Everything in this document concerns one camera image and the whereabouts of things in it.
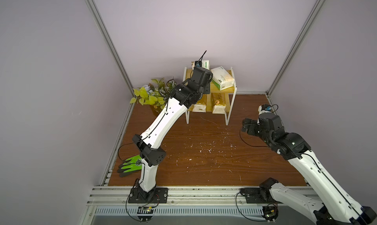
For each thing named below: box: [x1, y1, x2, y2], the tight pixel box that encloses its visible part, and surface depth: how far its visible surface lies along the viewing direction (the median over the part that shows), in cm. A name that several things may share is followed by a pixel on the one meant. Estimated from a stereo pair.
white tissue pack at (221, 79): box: [211, 66, 235, 91], surface depth 77 cm
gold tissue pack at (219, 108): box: [212, 99, 227, 114], surface depth 85 cm
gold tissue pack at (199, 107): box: [192, 103, 207, 113], surface depth 87 cm
